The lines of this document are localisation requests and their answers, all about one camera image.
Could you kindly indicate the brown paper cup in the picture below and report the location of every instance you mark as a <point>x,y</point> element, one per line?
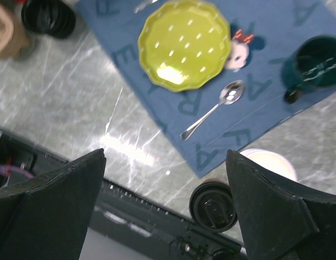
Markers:
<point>215,183</point>

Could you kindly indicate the brown pulp cup carrier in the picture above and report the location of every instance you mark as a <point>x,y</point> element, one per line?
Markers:
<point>13,38</point>

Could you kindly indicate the black cup lid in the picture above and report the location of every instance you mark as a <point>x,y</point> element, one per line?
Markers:
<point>212,208</point>

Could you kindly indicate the stack of brown paper cups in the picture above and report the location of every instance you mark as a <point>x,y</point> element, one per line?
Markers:
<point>271,161</point>

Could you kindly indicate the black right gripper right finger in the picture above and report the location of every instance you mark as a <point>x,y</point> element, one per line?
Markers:
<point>280,218</point>

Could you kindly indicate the blue letter print cloth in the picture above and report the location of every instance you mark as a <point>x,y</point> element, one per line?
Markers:
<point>284,25</point>

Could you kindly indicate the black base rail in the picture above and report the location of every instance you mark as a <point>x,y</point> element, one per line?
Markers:
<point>121,214</point>

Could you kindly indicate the silver spoon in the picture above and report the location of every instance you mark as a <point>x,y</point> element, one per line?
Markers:
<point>229,95</point>

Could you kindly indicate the stack of black lids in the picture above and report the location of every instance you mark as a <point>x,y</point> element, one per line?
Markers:
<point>52,18</point>

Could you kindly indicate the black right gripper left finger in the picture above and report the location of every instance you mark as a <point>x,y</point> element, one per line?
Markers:
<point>47,217</point>

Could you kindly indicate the dark green mug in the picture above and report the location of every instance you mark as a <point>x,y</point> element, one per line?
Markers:
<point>312,67</point>

